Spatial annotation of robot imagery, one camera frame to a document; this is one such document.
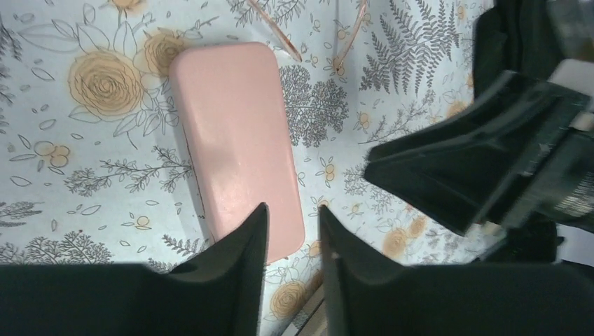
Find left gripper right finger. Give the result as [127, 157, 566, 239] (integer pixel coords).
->
[318, 206, 593, 335]

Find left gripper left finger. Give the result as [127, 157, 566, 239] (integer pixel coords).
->
[1, 203, 269, 335]

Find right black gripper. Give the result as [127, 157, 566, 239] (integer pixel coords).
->
[364, 71, 593, 263]

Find pink glasses case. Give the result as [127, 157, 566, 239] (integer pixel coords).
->
[170, 42, 305, 263]

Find plaid glasses case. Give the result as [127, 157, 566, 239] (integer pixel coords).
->
[282, 286, 328, 336]

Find orange lens sunglasses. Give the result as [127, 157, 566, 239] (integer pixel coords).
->
[248, 1, 368, 77]

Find black garment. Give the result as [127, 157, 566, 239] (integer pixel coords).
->
[472, 0, 565, 98]

